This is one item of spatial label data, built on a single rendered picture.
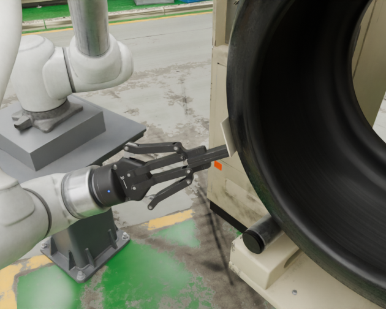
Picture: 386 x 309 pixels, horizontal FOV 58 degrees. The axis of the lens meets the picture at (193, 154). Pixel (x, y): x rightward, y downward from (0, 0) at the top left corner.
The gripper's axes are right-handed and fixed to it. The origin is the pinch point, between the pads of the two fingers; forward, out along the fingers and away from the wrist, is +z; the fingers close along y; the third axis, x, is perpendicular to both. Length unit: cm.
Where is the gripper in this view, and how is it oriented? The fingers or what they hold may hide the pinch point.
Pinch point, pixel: (208, 156)
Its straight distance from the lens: 58.5
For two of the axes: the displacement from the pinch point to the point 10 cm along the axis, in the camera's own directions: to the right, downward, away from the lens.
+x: -1.6, 2.9, -9.4
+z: 9.3, -2.8, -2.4
